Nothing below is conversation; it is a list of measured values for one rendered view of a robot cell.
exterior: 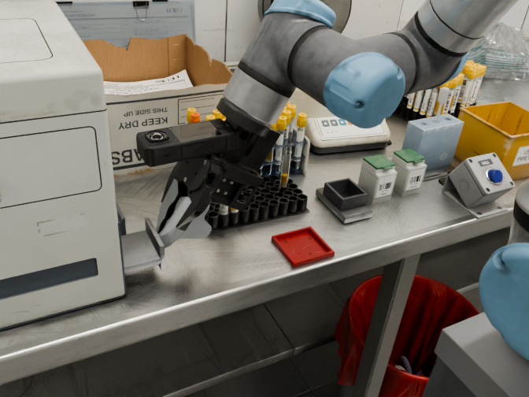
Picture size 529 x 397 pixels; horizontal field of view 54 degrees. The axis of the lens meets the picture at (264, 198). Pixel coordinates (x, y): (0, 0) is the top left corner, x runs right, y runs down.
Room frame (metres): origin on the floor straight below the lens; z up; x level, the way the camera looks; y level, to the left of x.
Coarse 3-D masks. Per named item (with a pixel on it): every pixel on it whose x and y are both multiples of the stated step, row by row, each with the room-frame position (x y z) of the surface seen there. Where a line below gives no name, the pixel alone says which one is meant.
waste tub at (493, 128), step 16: (464, 112) 0.95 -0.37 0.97; (480, 112) 0.98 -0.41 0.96; (496, 112) 1.00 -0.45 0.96; (512, 112) 1.00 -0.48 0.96; (528, 112) 0.97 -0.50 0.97; (464, 128) 0.94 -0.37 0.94; (480, 128) 0.91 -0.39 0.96; (496, 128) 0.88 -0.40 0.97; (512, 128) 0.99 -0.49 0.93; (528, 128) 0.96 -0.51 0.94; (464, 144) 0.93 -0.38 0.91; (480, 144) 0.90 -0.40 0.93; (496, 144) 0.87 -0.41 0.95; (512, 144) 0.85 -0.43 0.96; (528, 144) 0.87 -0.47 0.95; (512, 160) 0.86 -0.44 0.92; (528, 160) 0.88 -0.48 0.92; (512, 176) 0.87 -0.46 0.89; (528, 176) 0.89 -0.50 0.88
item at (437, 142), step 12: (420, 120) 0.88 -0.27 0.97; (432, 120) 0.89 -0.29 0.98; (444, 120) 0.89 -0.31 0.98; (456, 120) 0.90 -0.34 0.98; (408, 132) 0.87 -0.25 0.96; (420, 132) 0.84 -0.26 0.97; (432, 132) 0.85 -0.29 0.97; (444, 132) 0.87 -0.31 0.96; (456, 132) 0.88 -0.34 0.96; (408, 144) 0.86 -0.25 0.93; (420, 144) 0.84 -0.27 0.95; (432, 144) 0.86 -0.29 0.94; (444, 144) 0.87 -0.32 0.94; (456, 144) 0.89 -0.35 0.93; (432, 156) 0.86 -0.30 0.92; (444, 156) 0.88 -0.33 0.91; (432, 168) 0.87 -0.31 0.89; (444, 168) 0.88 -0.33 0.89
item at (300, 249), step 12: (300, 228) 0.65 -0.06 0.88; (312, 228) 0.65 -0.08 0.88; (276, 240) 0.61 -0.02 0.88; (288, 240) 0.62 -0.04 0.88; (300, 240) 0.62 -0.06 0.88; (312, 240) 0.63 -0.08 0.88; (288, 252) 0.59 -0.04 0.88; (300, 252) 0.60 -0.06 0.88; (312, 252) 0.60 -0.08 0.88; (324, 252) 0.60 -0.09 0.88; (300, 264) 0.57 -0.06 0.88
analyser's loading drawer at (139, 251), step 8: (152, 224) 0.55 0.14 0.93; (136, 232) 0.56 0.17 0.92; (144, 232) 0.56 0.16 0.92; (152, 232) 0.54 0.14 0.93; (128, 240) 0.54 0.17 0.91; (136, 240) 0.54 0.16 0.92; (144, 240) 0.54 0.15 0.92; (152, 240) 0.54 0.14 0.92; (160, 240) 0.52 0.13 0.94; (128, 248) 0.52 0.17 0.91; (136, 248) 0.53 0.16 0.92; (144, 248) 0.53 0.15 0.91; (152, 248) 0.53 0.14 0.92; (160, 248) 0.51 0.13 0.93; (128, 256) 0.51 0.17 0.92; (136, 256) 0.51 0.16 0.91; (144, 256) 0.51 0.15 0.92; (152, 256) 0.51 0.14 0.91; (160, 256) 0.51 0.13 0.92; (128, 264) 0.49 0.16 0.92; (136, 264) 0.50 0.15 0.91; (144, 264) 0.50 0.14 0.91; (152, 264) 0.50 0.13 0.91; (160, 264) 0.51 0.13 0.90
